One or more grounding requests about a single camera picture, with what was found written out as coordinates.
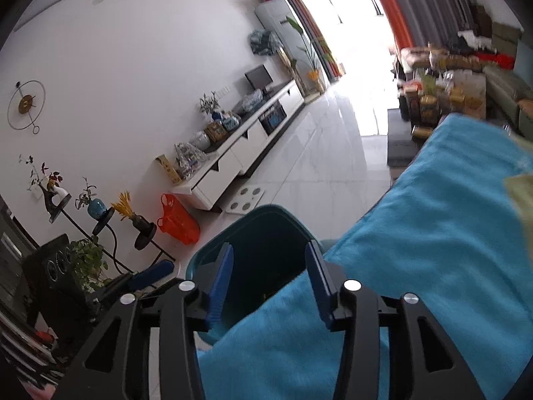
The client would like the grey orange curtain right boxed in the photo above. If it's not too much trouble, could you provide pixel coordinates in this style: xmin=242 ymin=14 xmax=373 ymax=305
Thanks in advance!
xmin=379 ymin=0 xmax=477 ymax=50

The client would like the dark green sectional sofa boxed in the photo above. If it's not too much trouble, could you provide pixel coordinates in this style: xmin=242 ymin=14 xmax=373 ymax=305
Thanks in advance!
xmin=483 ymin=22 xmax=532 ymax=141

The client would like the white bathroom scale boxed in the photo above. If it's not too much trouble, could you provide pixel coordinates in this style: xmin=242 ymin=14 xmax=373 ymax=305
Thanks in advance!
xmin=225 ymin=185 xmax=265 ymax=215

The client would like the blue floral tablecloth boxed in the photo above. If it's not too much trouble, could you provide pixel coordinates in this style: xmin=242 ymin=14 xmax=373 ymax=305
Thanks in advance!
xmin=198 ymin=115 xmax=532 ymax=399

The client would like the orange plastic bag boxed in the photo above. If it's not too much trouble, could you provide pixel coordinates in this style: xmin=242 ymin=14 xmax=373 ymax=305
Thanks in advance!
xmin=157 ymin=193 xmax=201 ymax=245

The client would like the tall green potted plant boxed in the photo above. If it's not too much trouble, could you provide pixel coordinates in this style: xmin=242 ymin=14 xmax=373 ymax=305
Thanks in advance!
xmin=280 ymin=15 xmax=326 ymax=95

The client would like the small black monitor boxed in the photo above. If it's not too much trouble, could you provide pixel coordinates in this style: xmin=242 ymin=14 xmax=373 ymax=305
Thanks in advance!
xmin=245 ymin=65 xmax=273 ymax=91

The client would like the round wire wall clock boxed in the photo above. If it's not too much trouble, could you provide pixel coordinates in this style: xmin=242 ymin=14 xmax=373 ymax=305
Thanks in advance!
xmin=6 ymin=80 xmax=46 ymax=135

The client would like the white black tv cabinet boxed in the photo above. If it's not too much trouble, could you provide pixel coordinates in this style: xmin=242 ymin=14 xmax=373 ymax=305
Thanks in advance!
xmin=171 ymin=80 xmax=304 ymax=210

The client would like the teal plastic trash bin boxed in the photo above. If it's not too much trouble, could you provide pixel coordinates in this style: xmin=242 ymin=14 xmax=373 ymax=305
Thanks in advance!
xmin=185 ymin=204 xmax=316 ymax=346

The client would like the black metal plant stand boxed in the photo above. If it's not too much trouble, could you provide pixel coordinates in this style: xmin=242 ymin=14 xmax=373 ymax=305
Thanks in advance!
xmin=35 ymin=183 xmax=176 ymax=275

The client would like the white standing air conditioner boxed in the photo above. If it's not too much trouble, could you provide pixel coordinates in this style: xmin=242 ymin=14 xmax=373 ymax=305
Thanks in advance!
xmin=255 ymin=0 xmax=312 ymax=79

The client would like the cluttered coffee table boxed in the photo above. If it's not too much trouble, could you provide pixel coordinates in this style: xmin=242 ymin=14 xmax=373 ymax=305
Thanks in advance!
xmin=387 ymin=39 xmax=487 ymax=172

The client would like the left window curtain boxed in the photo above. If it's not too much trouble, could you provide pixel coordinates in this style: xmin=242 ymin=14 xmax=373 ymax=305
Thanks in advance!
xmin=287 ymin=0 xmax=343 ymax=82

